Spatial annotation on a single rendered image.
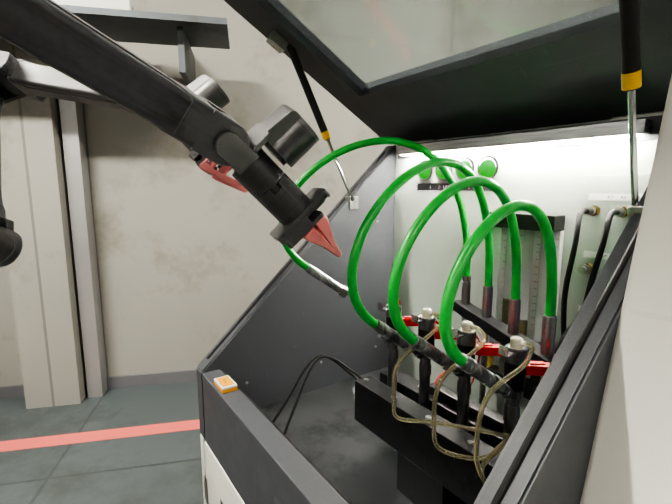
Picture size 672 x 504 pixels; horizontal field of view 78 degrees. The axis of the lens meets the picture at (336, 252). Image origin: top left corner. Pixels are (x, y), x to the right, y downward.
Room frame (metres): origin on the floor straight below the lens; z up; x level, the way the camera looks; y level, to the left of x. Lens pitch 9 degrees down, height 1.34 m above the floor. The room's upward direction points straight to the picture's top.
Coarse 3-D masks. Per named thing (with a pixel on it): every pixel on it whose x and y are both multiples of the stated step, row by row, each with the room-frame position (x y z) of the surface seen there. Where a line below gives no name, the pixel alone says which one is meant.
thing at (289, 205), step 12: (288, 180) 0.61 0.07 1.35; (276, 192) 0.60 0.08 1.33; (288, 192) 0.60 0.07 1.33; (300, 192) 0.62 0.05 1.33; (312, 192) 0.65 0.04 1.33; (324, 192) 0.61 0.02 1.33; (264, 204) 0.61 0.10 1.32; (276, 204) 0.60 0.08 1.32; (288, 204) 0.60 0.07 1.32; (300, 204) 0.61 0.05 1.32; (312, 204) 0.61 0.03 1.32; (276, 216) 0.61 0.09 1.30; (288, 216) 0.60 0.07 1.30; (300, 216) 0.60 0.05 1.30; (276, 228) 0.64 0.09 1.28; (288, 228) 0.60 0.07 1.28; (276, 240) 0.64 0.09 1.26
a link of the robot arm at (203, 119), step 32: (0, 0) 0.40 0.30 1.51; (32, 0) 0.41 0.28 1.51; (0, 32) 0.41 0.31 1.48; (32, 32) 0.42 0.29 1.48; (64, 32) 0.43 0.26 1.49; (96, 32) 0.46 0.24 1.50; (64, 64) 0.44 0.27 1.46; (96, 64) 0.45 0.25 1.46; (128, 64) 0.47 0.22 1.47; (128, 96) 0.48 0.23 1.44; (160, 96) 0.49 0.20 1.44; (192, 96) 0.51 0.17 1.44; (160, 128) 0.51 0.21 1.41; (192, 128) 0.51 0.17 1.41; (224, 128) 0.53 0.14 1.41
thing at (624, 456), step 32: (640, 224) 0.46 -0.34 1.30; (640, 256) 0.45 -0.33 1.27; (640, 288) 0.44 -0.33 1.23; (640, 320) 0.43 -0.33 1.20; (640, 352) 0.42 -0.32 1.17; (608, 384) 0.43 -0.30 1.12; (640, 384) 0.41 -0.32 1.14; (608, 416) 0.42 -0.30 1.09; (640, 416) 0.40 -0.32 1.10; (608, 448) 0.41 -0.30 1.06; (640, 448) 0.39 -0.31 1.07; (608, 480) 0.40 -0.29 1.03; (640, 480) 0.39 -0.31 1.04
